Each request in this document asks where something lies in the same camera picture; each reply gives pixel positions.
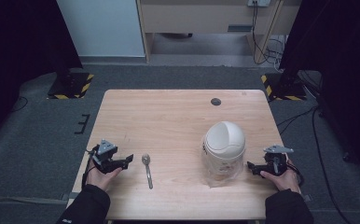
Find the metal spoon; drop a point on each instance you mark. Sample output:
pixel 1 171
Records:
pixel 147 169

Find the white lidded trash bin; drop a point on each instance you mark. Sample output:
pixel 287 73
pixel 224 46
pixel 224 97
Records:
pixel 224 149

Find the white partition panel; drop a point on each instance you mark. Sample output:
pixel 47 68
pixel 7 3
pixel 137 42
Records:
pixel 102 28

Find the person's right hand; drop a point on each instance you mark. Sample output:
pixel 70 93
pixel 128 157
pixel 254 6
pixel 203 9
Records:
pixel 283 180

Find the wooden desk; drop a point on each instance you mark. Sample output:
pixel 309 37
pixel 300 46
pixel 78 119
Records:
pixel 200 21

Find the black curtain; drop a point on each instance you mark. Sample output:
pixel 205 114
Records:
pixel 19 62
pixel 339 77

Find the black stand base striped edge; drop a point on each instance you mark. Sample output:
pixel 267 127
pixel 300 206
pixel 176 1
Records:
pixel 283 87
pixel 71 85

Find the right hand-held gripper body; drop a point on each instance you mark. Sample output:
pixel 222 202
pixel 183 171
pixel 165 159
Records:
pixel 276 160

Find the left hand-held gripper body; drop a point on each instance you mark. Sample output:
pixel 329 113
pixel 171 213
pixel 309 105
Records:
pixel 104 155

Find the grey table grommet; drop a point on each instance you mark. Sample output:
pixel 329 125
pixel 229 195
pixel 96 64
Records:
pixel 215 101

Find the person's left hand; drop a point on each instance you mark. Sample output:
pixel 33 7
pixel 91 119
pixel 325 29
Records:
pixel 99 178

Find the wall power socket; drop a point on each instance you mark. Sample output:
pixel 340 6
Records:
pixel 258 2

